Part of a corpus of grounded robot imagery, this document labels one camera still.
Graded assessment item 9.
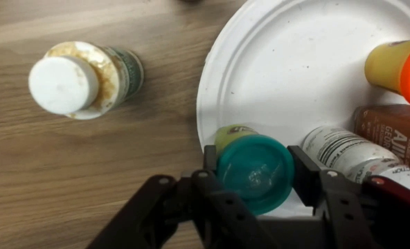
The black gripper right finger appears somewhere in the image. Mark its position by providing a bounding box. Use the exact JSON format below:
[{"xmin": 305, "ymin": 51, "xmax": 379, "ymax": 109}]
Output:
[{"xmin": 287, "ymin": 144, "xmax": 410, "ymax": 249}]

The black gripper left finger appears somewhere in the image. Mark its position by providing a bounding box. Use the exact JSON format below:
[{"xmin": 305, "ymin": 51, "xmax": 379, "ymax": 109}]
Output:
[{"xmin": 86, "ymin": 144, "xmax": 280, "ymax": 249}]

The white bottle black print label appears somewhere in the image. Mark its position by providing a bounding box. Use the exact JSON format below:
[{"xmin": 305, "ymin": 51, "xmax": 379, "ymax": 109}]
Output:
[{"xmin": 301, "ymin": 126, "xmax": 410, "ymax": 198}]

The green putty tub teal lid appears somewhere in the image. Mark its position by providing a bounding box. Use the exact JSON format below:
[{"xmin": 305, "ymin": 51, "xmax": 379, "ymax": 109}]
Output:
[{"xmin": 214, "ymin": 123, "xmax": 297, "ymax": 217}]

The brown spice bottle orange lid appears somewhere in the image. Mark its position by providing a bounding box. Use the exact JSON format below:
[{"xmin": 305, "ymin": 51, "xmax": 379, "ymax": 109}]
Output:
[{"xmin": 352, "ymin": 103, "xmax": 410, "ymax": 171}]

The yellow putty tub orange lid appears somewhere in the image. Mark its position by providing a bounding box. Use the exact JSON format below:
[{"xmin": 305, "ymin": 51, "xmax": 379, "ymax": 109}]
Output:
[{"xmin": 365, "ymin": 37, "xmax": 410, "ymax": 112}]

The stained white bottle green label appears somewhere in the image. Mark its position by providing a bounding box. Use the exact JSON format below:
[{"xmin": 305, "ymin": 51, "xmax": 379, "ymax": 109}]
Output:
[{"xmin": 28, "ymin": 40, "xmax": 146, "ymax": 121}]

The white paper plate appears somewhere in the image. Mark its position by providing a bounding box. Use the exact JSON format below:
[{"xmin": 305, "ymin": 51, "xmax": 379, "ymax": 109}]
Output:
[{"xmin": 196, "ymin": 0, "xmax": 410, "ymax": 218}]

